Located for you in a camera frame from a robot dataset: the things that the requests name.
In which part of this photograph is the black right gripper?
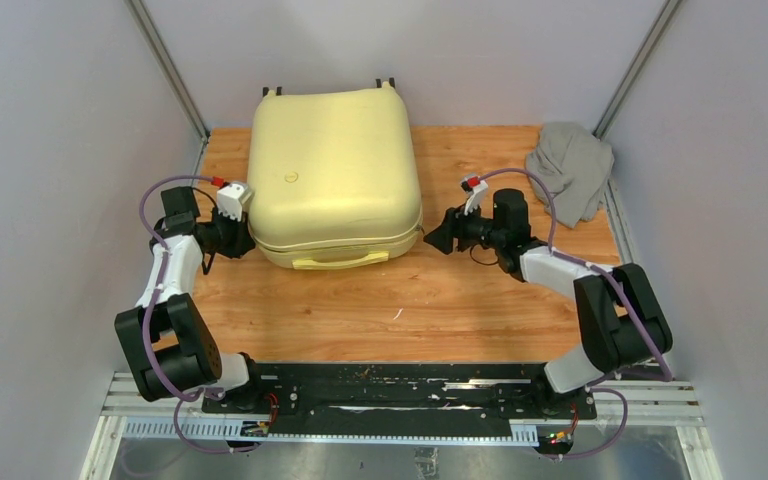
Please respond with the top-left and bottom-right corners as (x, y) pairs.
(424, 197), (506, 255)

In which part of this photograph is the cream suitcase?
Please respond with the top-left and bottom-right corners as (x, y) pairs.
(246, 80), (423, 270)

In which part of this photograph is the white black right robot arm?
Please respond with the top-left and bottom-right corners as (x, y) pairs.
(423, 188), (673, 418)

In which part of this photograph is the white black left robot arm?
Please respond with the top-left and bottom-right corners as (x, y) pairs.
(114, 182), (267, 413)

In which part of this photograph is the grey crumpled cloth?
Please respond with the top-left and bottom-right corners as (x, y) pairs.
(525, 122), (615, 229)

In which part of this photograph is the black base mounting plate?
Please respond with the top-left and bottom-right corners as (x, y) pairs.
(201, 363), (597, 438)

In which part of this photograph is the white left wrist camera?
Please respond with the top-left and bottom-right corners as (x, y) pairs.
(216, 182), (253, 222)

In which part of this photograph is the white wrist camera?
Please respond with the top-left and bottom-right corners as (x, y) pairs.
(461, 174), (489, 215)
(216, 182), (253, 222)

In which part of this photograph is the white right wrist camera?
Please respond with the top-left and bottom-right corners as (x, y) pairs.
(461, 174), (489, 215)

